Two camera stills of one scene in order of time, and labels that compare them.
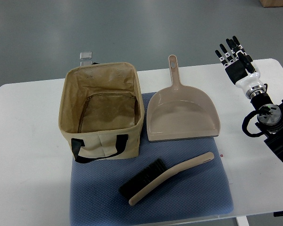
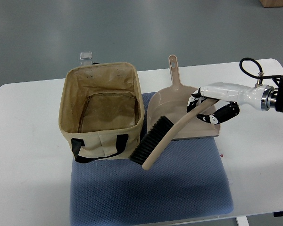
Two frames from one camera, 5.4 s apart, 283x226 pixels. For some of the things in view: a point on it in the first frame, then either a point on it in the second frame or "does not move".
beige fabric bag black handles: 101,109 does not move
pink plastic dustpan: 178,112 does not move
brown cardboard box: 276,3 does not move
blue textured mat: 194,198 does not move
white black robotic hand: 239,68 to 261,97
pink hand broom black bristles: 155,175 to 163,128
